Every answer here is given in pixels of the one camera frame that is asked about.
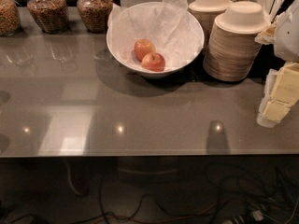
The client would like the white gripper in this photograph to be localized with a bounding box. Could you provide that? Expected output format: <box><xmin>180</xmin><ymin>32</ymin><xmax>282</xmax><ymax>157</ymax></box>
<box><xmin>255</xmin><ymin>0</ymin><xmax>299</xmax><ymax>105</ymax></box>

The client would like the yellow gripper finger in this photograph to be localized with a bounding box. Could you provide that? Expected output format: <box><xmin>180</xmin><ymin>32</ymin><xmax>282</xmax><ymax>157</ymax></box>
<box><xmin>263</xmin><ymin>101</ymin><xmax>291</xmax><ymax>122</ymax></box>

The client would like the red apple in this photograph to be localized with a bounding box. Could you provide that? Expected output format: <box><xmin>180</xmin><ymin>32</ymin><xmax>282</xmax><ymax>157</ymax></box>
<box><xmin>141</xmin><ymin>52</ymin><xmax>165</xmax><ymax>72</ymax></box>
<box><xmin>134</xmin><ymin>38</ymin><xmax>156</xmax><ymax>62</ymax></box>

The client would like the white ceramic bowl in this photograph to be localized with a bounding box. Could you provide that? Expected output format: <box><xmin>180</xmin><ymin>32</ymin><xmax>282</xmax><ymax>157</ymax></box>
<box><xmin>106</xmin><ymin>1</ymin><xmax>206</xmax><ymax>79</ymax></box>

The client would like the white power adapter on floor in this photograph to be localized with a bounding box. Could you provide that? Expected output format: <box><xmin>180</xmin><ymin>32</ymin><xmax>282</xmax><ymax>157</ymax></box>
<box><xmin>251</xmin><ymin>210</ymin><xmax>264</xmax><ymax>222</ymax></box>

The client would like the rear stack of paper bowls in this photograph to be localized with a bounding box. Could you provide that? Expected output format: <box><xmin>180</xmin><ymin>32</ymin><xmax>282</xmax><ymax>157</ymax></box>
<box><xmin>189</xmin><ymin>0</ymin><xmax>232</xmax><ymax>40</ymax></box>

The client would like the white paper liner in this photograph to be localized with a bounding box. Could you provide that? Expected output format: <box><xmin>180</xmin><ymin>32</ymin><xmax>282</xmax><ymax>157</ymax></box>
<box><xmin>107</xmin><ymin>0</ymin><xmax>204</xmax><ymax>69</ymax></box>

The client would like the right glass jar of cereal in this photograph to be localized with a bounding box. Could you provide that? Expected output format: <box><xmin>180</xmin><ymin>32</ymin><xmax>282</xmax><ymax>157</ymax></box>
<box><xmin>77</xmin><ymin>0</ymin><xmax>113</xmax><ymax>34</ymax></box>

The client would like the glass jar of cereal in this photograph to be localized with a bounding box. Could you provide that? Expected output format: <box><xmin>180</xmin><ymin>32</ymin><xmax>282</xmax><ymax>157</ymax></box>
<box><xmin>27</xmin><ymin>0</ymin><xmax>69</xmax><ymax>34</ymax></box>
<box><xmin>0</xmin><ymin>0</ymin><xmax>21</xmax><ymax>36</ymax></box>
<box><xmin>77</xmin><ymin>0</ymin><xmax>113</xmax><ymax>34</ymax></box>

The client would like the middle glass jar of cereal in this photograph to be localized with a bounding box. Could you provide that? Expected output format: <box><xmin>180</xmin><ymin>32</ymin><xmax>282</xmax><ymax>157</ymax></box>
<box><xmin>27</xmin><ymin>0</ymin><xmax>69</xmax><ymax>34</ymax></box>

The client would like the left glass jar of cereal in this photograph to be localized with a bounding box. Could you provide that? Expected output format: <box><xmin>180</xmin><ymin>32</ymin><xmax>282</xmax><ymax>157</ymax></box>
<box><xmin>0</xmin><ymin>0</ymin><xmax>21</xmax><ymax>36</ymax></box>

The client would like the black cable on floor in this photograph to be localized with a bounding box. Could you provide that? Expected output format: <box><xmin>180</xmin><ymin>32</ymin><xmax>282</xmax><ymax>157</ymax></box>
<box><xmin>98</xmin><ymin>175</ymin><xmax>219</xmax><ymax>224</ymax></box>

